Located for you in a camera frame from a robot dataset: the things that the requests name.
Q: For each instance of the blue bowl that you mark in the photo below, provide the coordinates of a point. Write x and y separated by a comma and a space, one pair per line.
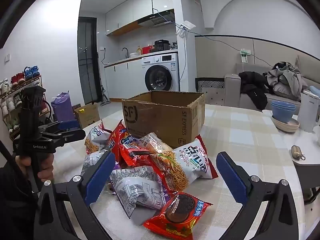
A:
283, 104
282, 115

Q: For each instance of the white base cabinets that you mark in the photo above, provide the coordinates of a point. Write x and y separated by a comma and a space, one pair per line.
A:
125, 80

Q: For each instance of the light blue pillow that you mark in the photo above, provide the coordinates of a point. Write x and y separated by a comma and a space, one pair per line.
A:
314, 90

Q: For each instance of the grey clothes pile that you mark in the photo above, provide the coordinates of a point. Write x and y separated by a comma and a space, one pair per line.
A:
287, 80

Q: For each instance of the grey sofa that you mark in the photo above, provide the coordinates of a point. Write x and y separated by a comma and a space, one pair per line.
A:
232, 90

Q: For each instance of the printed floor carton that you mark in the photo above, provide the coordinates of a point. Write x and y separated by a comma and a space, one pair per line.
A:
87, 115

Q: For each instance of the black rice cooker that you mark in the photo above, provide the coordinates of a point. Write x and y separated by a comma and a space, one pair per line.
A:
162, 45

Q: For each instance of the red box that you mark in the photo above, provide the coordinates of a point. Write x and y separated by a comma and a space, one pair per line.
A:
148, 49

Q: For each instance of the white wall router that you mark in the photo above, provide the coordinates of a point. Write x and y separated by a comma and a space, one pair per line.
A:
186, 26

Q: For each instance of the white bowl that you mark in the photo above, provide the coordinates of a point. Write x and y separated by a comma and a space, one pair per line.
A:
133, 54

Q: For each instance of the white wall cabinets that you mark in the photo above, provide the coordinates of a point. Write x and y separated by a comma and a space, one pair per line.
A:
135, 10

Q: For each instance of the white noodle snack packet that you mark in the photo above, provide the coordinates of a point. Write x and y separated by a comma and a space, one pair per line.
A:
190, 160

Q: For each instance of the plastic bottle with red cap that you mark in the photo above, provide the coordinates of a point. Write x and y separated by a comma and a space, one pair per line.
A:
96, 136

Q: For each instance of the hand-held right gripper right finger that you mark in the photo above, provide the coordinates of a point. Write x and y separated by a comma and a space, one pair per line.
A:
232, 177

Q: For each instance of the yellow bottle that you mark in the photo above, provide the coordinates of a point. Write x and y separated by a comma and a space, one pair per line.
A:
139, 50

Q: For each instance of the silver purple snack packet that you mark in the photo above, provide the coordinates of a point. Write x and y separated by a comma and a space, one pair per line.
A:
137, 185
91, 160

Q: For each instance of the black range hood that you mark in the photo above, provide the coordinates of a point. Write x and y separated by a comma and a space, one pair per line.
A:
157, 18

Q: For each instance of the white electric kettle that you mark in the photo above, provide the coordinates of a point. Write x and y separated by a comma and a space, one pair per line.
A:
308, 112

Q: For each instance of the black jacket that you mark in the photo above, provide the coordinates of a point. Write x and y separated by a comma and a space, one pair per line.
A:
252, 87

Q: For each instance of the rows of shoes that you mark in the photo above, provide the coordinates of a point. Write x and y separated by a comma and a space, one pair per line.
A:
28, 72

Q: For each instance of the purple bag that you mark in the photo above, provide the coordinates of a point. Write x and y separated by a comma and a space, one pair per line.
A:
62, 107

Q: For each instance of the white wall switch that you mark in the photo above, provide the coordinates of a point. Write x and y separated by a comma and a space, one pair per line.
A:
7, 58

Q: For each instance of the person's left forearm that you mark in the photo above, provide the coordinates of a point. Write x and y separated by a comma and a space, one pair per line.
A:
15, 200

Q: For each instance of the beige dish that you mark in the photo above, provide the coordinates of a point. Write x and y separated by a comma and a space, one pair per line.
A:
285, 127

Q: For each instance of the brown cardboard box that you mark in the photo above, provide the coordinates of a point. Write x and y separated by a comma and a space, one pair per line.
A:
155, 120

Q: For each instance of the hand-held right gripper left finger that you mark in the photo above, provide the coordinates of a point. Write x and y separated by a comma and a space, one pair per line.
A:
100, 177

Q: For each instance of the kitchen faucet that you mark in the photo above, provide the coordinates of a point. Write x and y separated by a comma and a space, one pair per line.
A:
125, 51

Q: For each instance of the white power strip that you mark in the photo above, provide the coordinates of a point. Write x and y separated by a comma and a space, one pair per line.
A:
244, 55

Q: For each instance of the olive key pouch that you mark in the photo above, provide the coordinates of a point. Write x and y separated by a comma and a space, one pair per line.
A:
297, 152

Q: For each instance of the dark glass door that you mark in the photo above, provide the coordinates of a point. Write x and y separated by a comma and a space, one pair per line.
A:
87, 60

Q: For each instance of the white washing machine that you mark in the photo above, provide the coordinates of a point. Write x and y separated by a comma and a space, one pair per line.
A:
165, 60

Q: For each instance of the red cookie packet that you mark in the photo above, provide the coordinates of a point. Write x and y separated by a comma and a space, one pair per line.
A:
180, 210

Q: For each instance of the person's left hand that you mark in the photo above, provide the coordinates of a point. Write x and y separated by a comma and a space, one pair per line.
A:
46, 165

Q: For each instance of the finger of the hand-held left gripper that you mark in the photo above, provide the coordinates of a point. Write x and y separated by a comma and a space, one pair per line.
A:
71, 125
75, 135

